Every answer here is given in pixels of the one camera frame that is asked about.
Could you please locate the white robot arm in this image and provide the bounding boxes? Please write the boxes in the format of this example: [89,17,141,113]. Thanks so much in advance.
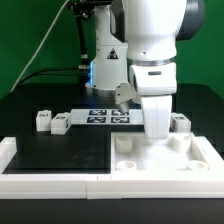
[86,0,205,140]

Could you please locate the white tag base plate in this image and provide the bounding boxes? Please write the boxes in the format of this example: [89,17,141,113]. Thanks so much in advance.
[70,109,143,125]

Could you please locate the white square tabletop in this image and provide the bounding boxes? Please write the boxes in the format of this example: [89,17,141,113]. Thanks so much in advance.
[111,132,209,172]

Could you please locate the black cables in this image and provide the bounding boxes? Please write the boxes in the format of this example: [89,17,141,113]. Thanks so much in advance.
[19,67,88,85]

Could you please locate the white cable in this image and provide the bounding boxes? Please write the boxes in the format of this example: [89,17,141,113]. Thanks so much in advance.
[9,0,72,94]

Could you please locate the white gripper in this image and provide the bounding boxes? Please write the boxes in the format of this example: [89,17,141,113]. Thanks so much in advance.
[115,62,177,140]

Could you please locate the white U-shaped fence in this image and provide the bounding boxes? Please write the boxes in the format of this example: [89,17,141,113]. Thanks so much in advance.
[0,136,224,199]

